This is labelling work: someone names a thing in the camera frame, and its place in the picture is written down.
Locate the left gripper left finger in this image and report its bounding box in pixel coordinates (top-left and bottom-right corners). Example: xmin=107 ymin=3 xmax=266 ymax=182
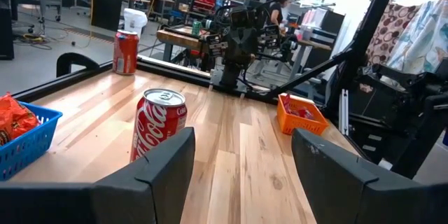
xmin=0 ymin=126 xmax=197 ymax=224

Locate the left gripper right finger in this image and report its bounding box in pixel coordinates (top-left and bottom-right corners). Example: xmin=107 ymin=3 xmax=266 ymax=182
xmin=290 ymin=127 xmax=448 ymax=224

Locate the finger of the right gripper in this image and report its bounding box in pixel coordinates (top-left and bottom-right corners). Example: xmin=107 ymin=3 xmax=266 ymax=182
xmin=258 ymin=24 xmax=281 ymax=52
xmin=205 ymin=33 xmax=230 ymax=59

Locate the red Twizzlers candy pack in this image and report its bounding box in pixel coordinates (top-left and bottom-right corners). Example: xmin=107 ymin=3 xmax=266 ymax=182
xmin=297 ymin=106 xmax=315 ymax=120
xmin=282 ymin=93 xmax=302 ymax=116

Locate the green drink can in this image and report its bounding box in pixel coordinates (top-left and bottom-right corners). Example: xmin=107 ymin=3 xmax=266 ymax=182
xmin=191 ymin=20 xmax=204 ymax=37

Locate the person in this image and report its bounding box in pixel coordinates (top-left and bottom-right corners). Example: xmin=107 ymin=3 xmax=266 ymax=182
xmin=267 ymin=0 xmax=292 ymax=28

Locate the distant wooden table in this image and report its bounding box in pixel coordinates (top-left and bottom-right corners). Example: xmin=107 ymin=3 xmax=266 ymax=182
xmin=155 ymin=27 xmax=213 ymax=62

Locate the red Coca-Cola can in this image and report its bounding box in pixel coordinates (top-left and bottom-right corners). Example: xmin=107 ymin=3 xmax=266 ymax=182
xmin=112 ymin=29 xmax=141 ymax=76
xmin=129 ymin=87 xmax=189 ymax=165

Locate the white plastic bucket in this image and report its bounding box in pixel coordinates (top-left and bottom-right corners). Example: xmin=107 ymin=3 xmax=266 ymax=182
xmin=122 ymin=7 xmax=149 ymax=40

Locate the orange plastic basket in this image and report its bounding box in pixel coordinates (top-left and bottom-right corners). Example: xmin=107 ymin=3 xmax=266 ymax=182
xmin=276 ymin=92 xmax=330 ymax=137

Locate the blue plastic basket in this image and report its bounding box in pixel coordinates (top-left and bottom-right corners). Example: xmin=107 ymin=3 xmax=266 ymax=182
xmin=0 ymin=100 xmax=64 ymax=182

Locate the black cabinet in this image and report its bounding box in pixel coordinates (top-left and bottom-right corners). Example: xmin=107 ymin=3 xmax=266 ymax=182
xmin=90 ymin=0 xmax=125 ymax=32

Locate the brown circle patterned cloth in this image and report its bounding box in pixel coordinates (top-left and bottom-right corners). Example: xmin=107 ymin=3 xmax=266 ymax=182
xmin=365 ymin=1 xmax=421 ymax=67

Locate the blue floral cloth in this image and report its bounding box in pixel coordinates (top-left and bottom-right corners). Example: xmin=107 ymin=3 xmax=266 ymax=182
xmin=386 ymin=0 xmax=448 ymax=75

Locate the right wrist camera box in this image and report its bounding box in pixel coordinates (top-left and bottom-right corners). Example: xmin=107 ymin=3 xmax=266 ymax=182
xmin=229 ymin=6 xmax=251 ymax=28

